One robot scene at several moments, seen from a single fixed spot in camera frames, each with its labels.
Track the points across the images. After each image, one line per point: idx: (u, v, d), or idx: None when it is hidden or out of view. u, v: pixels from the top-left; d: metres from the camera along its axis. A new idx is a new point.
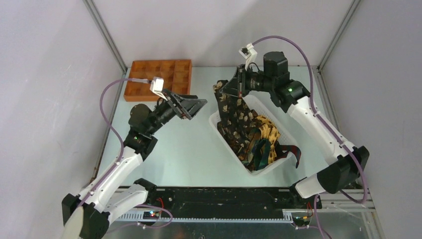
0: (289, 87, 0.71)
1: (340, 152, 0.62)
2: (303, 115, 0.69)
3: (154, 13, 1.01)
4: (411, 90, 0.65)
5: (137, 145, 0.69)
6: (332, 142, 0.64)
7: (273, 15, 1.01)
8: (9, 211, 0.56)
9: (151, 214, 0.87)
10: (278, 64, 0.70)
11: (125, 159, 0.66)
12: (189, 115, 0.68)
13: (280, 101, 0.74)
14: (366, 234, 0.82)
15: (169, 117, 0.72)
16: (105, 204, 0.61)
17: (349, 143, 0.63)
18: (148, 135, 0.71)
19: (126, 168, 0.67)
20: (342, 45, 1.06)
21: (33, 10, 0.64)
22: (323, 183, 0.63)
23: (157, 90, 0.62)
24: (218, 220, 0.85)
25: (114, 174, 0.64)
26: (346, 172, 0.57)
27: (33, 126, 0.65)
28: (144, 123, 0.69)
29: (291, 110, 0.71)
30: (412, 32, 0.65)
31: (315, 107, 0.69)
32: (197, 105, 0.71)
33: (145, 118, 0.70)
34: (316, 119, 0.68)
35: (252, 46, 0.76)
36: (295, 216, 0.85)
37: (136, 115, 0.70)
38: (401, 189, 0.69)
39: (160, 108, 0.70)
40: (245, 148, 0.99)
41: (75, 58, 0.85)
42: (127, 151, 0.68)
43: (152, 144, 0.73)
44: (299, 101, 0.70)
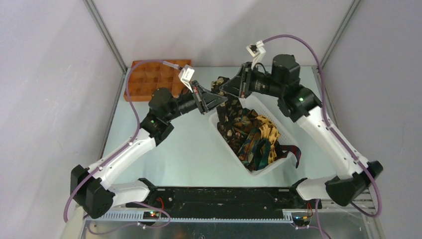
0: (300, 95, 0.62)
1: (355, 169, 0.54)
2: (315, 128, 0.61)
3: (154, 14, 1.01)
4: (411, 90, 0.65)
5: (152, 128, 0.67)
6: (347, 158, 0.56)
7: (272, 15, 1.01)
8: (9, 211, 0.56)
9: (151, 214, 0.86)
10: (289, 72, 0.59)
11: (139, 141, 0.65)
12: (206, 108, 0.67)
13: (289, 111, 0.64)
14: (366, 234, 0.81)
15: (187, 110, 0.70)
16: (111, 181, 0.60)
17: (364, 159, 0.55)
18: (164, 121, 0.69)
19: (138, 150, 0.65)
20: (342, 44, 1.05)
21: (34, 11, 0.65)
22: (333, 195, 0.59)
23: (185, 79, 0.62)
24: (218, 220, 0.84)
25: (124, 154, 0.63)
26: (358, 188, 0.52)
27: (34, 126, 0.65)
28: (163, 106, 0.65)
29: (302, 121, 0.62)
30: (411, 32, 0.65)
31: (328, 119, 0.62)
32: (217, 101, 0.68)
33: (165, 102, 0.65)
34: (330, 133, 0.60)
35: (262, 44, 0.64)
36: (295, 216, 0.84)
37: (157, 98, 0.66)
38: (400, 189, 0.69)
39: (183, 98, 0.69)
40: (245, 148, 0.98)
41: (75, 58, 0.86)
42: (143, 134, 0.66)
43: (168, 131, 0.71)
44: (312, 112, 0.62)
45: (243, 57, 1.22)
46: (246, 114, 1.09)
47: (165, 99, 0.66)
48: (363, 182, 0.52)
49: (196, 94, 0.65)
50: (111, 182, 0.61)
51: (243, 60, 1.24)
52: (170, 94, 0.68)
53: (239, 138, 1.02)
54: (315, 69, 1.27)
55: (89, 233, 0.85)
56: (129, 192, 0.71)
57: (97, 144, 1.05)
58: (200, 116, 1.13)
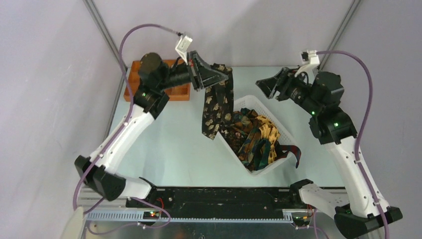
0: (337, 120, 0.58)
1: (372, 210, 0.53)
2: (342, 157, 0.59)
3: (155, 13, 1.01)
4: (411, 90, 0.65)
5: (145, 101, 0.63)
6: (367, 197, 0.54)
7: (272, 15, 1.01)
8: (10, 211, 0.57)
9: (151, 214, 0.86)
10: (330, 94, 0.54)
11: (134, 119, 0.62)
12: (201, 85, 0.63)
13: (319, 133, 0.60)
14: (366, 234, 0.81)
15: (183, 82, 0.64)
16: (116, 165, 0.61)
17: (384, 202, 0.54)
18: (158, 91, 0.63)
19: (136, 128, 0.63)
20: (342, 44, 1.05)
21: (34, 10, 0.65)
22: (341, 226, 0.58)
23: (180, 50, 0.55)
24: (219, 220, 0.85)
25: (122, 136, 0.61)
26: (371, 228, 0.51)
27: (34, 125, 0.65)
28: (155, 74, 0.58)
29: (331, 147, 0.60)
30: (411, 32, 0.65)
31: (360, 152, 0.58)
32: (216, 78, 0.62)
33: (157, 68, 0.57)
34: (356, 167, 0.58)
35: (315, 54, 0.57)
36: (295, 216, 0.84)
37: (146, 65, 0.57)
38: (399, 189, 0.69)
39: (179, 68, 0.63)
40: (245, 148, 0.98)
41: (75, 58, 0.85)
42: (137, 111, 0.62)
43: (164, 101, 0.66)
44: (343, 140, 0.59)
45: (243, 57, 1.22)
46: (246, 115, 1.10)
47: (156, 64, 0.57)
48: (376, 223, 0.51)
49: (192, 67, 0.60)
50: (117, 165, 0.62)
51: (243, 60, 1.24)
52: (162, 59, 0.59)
53: (239, 138, 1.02)
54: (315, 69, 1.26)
55: (89, 233, 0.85)
56: (135, 184, 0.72)
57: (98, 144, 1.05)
58: (200, 116, 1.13)
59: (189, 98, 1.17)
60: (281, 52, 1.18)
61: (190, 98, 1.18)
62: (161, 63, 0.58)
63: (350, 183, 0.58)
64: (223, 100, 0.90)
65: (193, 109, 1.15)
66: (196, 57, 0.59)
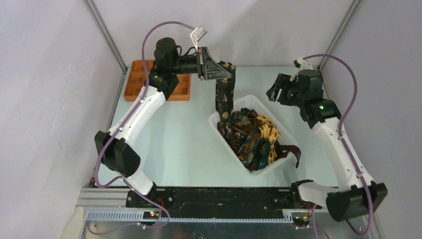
0: (322, 104, 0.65)
1: (355, 182, 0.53)
2: (326, 135, 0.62)
3: (155, 13, 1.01)
4: (411, 90, 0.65)
5: (157, 83, 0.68)
6: (350, 170, 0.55)
7: (273, 15, 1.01)
8: (10, 211, 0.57)
9: (151, 214, 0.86)
10: (310, 79, 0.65)
11: (150, 97, 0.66)
12: (205, 76, 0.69)
13: (307, 117, 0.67)
14: (366, 234, 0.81)
15: (191, 70, 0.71)
16: (134, 140, 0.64)
17: (368, 177, 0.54)
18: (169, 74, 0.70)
19: (150, 106, 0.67)
20: (343, 44, 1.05)
21: (35, 11, 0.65)
22: (331, 206, 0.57)
23: (194, 37, 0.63)
24: (218, 220, 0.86)
25: (139, 112, 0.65)
26: (355, 201, 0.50)
27: (34, 125, 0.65)
28: (169, 55, 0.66)
29: (317, 127, 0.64)
30: (411, 32, 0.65)
31: (343, 131, 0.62)
32: (220, 71, 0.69)
33: (171, 50, 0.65)
34: (338, 142, 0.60)
35: (303, 60, 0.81)
36: (295, 216, 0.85)
37: (162, 47, 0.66)
38: (400, 189, 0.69)
39: (189, 58, 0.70)
40: (245, 148, 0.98)
41: (75, 58, 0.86)
42: (151, 91, 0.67)
43: (173, 85, 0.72)
44: (327, 121, 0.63)
45: (243, 57, 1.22)
46: (246, 115, 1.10)
47: (171, 47, 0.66)
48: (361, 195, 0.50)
49: (201, 55, 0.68)
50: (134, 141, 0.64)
51: (243, 60, 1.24)
52: (175, 45, 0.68)
53: (239, 138, 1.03)
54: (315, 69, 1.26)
55: (89, 233, 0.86)
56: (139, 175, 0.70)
57: None
58: (200, 116, 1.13)
59: (189, 98, 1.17)
60: (281, 52, 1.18)
61: (190, 98, 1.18)
62: (174, 46, 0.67)
63: (336, 160, 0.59)
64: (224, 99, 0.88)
65: (194, 109, 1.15)
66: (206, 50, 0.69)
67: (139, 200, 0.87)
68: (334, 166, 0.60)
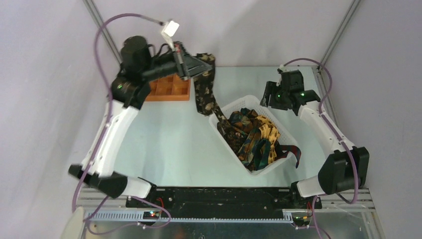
0: (302, 92, 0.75)
1: (338, 148, 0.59)
2: (309, 114, 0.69)
3: (155, 13, 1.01)
4: (411, 90, 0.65)
5: (122, 90, 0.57)
6: (332, 138, 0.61)
7: (272, 15, 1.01)
8: (9, 211, 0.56)
9: (151, 214, 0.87)
10: (290, 73, 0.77)
11: (117, 117, 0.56)
12: (187, 73, 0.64)
13: (291, 105, 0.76)
14: (366, 234, 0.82)
15: (166, 72, 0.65)
16: (110, 169, 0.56)
17: (349, 142, 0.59)
18: (140, 79, 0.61)
19: (120, 127, 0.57)
20: (342, 44, 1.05)
21: (34, 10, 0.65)
22: (323, 180, 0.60)
23: (166, 34, 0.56)
24: (218, 220, 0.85)
25: (108, 137, 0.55)
26: (340, 165, 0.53)
27: (33, 125, 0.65)
28: (138, 58, 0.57)
29: (301, 111, 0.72)
30: (411, 33, 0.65)
31: (324, 110, 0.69)
32: (200, 67, 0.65)
33: (140, 51, 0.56)
34: (320, 118, 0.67)
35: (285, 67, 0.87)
36: (295, 216, 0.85)
37: (131, 48, 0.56)
38: (401, 189, 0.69)
39: (163, 58, 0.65)
40: (245, 148, 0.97)
41: (75, 58, 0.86)
42: (118, 106, 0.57)
43: (145, 91, 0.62)
44: (309, 103, 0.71)
45: (243, 57, 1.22)
46: (246, 115, 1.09)
47: (141, 47, 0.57)
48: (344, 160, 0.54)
49: (178, 55, 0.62)
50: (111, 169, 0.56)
51: (243, 60, 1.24)
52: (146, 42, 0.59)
53: (238, 138, 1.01)
54: (315, 69, 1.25)
55: (89, 233, 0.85)
56: (134, 183, 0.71)
57: None
58: (200, 116, 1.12)
59: (189, 98, 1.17)
60: (280, 52, 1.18)
61: (190, 98, 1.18)
62: (146, 46, 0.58)
63: (319, 134, 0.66)
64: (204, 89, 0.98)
65: (194, 109, 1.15)
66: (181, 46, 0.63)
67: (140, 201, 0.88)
68: (320, 140, 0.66)
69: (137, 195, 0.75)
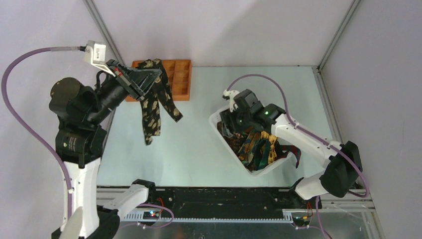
0: (265, 110, 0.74)
1: (330, 154, 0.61)
2: (284, 130, 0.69)
3: (154, 13, 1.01)
4: (412, 90, 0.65)
5: (72, 148, 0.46)
6: (319, 146, 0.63)
7: (272, 15, 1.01)
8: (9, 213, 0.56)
9: (151, 214, 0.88)
10: (245, 98, 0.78)
11: (76, 181, 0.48)
12: (141, 89, 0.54)
13: (262, 126, 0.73)
14: (366, 234, 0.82)
15: (118, 100, 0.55)
16: (94, 221, 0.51)
17: (335, 142, 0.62)
18: (88, 127, 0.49)
19: (86, 184, 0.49)
20: (342, 44, 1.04)
21: (33, 11, 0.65)
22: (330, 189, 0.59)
23: (98, 61, 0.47)
24: (218, 220, 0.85)
25: (77, 201, 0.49)
26: (343, 169, 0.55)
27: (32, 125, 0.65)
28: (76, 105, 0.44)
29: (273, 131, 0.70)
30: (411, 32, 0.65)
31: (293, 120, 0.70)
32: (150, 78, 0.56)
33: (77, 98, 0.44)
34: (297, 131, 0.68)
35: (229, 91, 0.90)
36: (295, 216, 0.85)
37: (60, 96, 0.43)
38: (401, 190, 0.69)
39: (105, 87, 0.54)
40: (245, 148, 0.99)
41: (74, 58, 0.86)
42: (74, 170, 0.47)
43: (100, 136, 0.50)
44: (277, 120, 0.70)
45: (242, 57, 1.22)
46: None
47: (72, 90, 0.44)
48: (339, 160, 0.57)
49: (122, 77, 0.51)
50: (96, 220, 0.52)
51: (243, 59, 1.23)
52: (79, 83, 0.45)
53: (239, 138, 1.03)
54: (315, 69, 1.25)
55: None
56: (130, 199, 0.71)
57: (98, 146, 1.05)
58: (199, 117, 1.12)
59: (188, 98, 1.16)
60: (280, 52, 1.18)
61: (190, 98, 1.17)
62: (82, 87, 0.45)
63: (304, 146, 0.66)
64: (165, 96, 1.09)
65: (193, 109, 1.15)
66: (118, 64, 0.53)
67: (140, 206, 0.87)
68: (306, 151, 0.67)
69: (136, 205, 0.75)
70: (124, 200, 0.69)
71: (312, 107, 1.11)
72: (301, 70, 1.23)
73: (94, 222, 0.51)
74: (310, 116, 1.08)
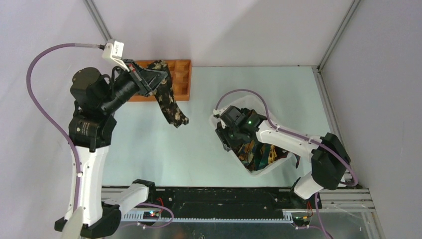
0: (249, 120, 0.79)
1: (312, 147, 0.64)
2: (268, 134, 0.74)
3: (154, 13, 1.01)
4: (412, 90, 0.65)
5: (84, 132, 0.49)
6: (301, 142, 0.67)
7: (272, 15, 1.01)
8: (9, 213, 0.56)
9: (151, 214, 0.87)
10: (228, 112, 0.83)
11: (85, 165, 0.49)
12: (150, 87, 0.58)
13: (248, 136, 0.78)
14: (366, 234, 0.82)
15: (128, 95, 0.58)
16: (99, 211, 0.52)
17: (316, 136, 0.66)
18: (101, 115, 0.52)
19: (94, 171, 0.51)
20: (342, 44, 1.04)
21: (33, 11, 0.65)
22: (323, 182, 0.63)
23: (116, 56, 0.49)
24: (218, 220, 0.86)
25: (84, 186, 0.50)
26: (323, 160, 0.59)
27: (32, 125, 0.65)
28: (93, 90, 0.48)
29: (260, 138, 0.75)
30: (411, 32, 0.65)
31: (274, 124, 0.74)
32: (158, 78, 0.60)
33: (95, 83, 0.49)
34: (279, 133, 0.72)
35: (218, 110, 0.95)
36: (295, 216, 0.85)
37: (80, 82, 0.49)
38: (401, 189, 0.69)
39: (118, 82, 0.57)
40: (245, 148, 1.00)
41: (75, 58, 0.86)
42: (84, 153, 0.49)
43: (111, 125, 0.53)
44: (261, 127, 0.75)
45: (243, 57, 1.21)
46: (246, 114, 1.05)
47: (93, 77, 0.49)
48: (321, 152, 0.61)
49: (135, 72, 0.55)
50: (100, 211, 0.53)
51: (243, 59, 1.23)
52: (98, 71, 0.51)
53: None
54: (315, 69, 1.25)
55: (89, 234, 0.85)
56: (130, 198, 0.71)
57: None
58: (199, 117, 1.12)
59: (189, 98, 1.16)
60: (281, 52, 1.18)
61: (190, 98, 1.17)
62: (100, 76, 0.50)
63: (290, 147, 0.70)
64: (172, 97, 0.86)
65: (194, 109, 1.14)
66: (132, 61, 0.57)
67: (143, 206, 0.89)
68: (294, 151, 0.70)
69: (137, 203, 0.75)
70: (124, 197, 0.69)
71: (312, 107, 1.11)
72: (301, 70, 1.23)
73: (98, 212, 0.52)
74: (310, 116, 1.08)
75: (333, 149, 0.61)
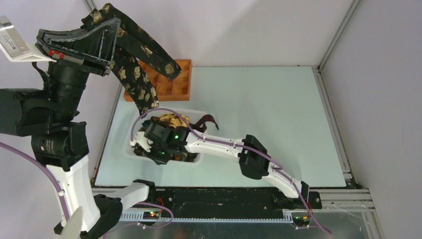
0: (175, 134, 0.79)
1: (237, 151, 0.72)
2: (197, 146, 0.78)
3: (154, 12, 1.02)
4: (411, 90, 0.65)
5: (51, 152, 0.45)
6: (228, 148, 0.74)
7: (271, 14, 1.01)
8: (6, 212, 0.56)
9: (151, 214, 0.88)
10: (152, 131, 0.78)
11: (65, 183, 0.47)
12: (100, 58, 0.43)
13: (178, 151, 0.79)
14: (366, 234, 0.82)
15: (79, 83, 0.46)
16: (94, 215, 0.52)
17: (238, 140, 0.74)
18: (60, 130, 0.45)
19: (76, 186, 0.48)
20: (342, 44, 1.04)
21: (31, 10, 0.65)
22: (251, 176, 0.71)
23: (19, 55, 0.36)
24: (218, 220, 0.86)
25: (70, 202, 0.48)
26: (249, 161, 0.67)
27: None
28: (27, 120, 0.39)
29: (189, 149, 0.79)
30: (409, 31, 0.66)
31: (201, 134, 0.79)
32: (107, 38, 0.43)
33: (22, 119, 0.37)
34: (207, 142, 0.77)
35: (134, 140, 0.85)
36: (295, 216, 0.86)
37: (7, 115, 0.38)
38: (401, 188, 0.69)
39: (56, 74, 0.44)
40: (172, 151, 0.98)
41: None
42: (58, 173, 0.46)
43: (81, 132, 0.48)
44: (189, 139, 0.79)
45: (242, 57, 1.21)
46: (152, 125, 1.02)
47: (15, 111, 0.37)
48: (246, 154, 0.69)
49: (67, 59, 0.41)
50: (96, 214, 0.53)
51: (243, 59, 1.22)
52: (20, 95, 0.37)
53: None
54: (315, 69, 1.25)
55: None
56: (131, 195, 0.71)
57: (97, 145, 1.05)
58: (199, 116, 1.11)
59: (188, 98, 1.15)
60: (280, 52, 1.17)
61: (190, 98, 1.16)
62: (22, 104, 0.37)
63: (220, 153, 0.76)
64: (142, 50, 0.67)
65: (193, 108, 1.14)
66: (52, 41, 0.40)
67: (144, 205, 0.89)
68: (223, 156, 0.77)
69: (137, 201, 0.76)
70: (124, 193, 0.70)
71: (312, 107, 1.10)
72: (302, 70, 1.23)
73: (94, 215, 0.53)
74: (311, 116, 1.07)
75: (253, 147, 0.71)
